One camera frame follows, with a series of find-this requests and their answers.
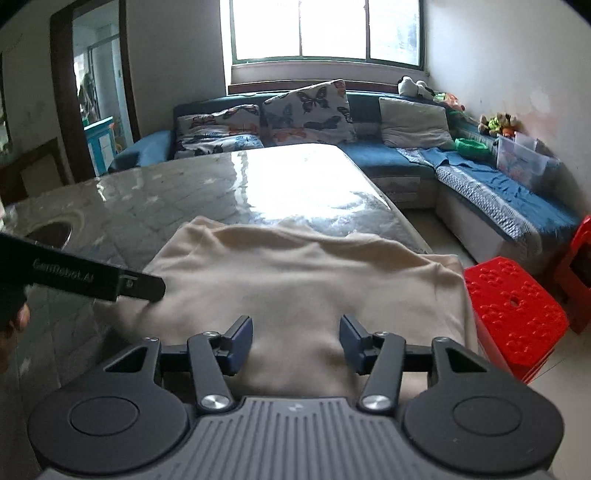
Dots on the tall red plastic stool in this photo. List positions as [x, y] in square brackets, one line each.
[579, 258]

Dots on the black and white plush toy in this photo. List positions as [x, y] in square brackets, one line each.
[413, 86]

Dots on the dark door frame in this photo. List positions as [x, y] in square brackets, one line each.
[62, 92]

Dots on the flat butterfly print pillow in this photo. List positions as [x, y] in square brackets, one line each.
[217, 131]

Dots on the green framed window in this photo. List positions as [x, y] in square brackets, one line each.
[323, 27]

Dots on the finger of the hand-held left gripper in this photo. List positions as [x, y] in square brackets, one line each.
[145, 288]

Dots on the person's left hand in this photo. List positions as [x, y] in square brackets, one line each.
[9, 346]

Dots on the red perforated plastic stool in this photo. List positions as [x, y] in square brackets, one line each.
[512, 300]

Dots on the blue cloth sofa cover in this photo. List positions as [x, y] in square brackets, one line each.
[503, 184]

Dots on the cream sweater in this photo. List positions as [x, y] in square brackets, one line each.
[300, 286]

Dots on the dark wooden chair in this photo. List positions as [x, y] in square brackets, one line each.
[39, 173]

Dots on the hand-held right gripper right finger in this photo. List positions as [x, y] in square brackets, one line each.
[349, 342]

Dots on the blue corner sofa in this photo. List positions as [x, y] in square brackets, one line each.
[378, 157]

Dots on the blue cabinet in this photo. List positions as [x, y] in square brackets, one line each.
[99, 145]

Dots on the brown plush toy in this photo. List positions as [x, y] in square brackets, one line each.
[498, 123]

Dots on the clear plastic storage box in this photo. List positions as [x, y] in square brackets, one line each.
[526, 161]

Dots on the green plastic basin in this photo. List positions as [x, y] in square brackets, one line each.
[471, 147]

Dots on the orange and green toy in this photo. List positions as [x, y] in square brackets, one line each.
[449, 100]

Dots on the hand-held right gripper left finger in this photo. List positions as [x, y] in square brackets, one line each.
[242, 342]

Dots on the beige cushion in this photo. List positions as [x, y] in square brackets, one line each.
[415, 122]

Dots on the large butterfly print pillow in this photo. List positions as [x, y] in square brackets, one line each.
[309, 113]

